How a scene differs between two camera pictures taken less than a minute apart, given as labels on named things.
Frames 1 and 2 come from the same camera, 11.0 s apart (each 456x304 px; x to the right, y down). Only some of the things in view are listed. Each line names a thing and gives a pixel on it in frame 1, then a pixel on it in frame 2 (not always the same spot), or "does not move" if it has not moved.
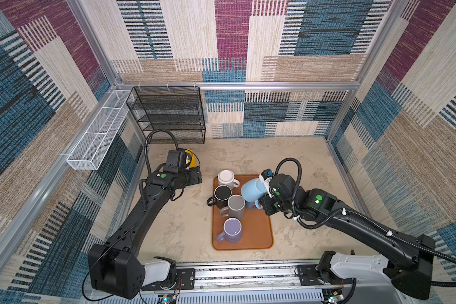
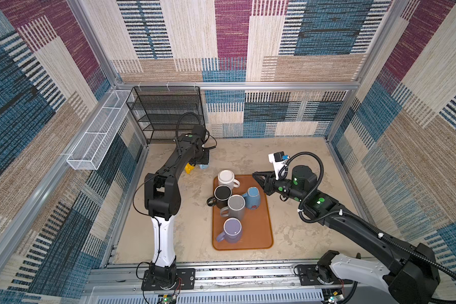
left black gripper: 195,173 → 205,159
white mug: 227,177 does not move
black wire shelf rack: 169,113 does not move
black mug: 221,194 does not move
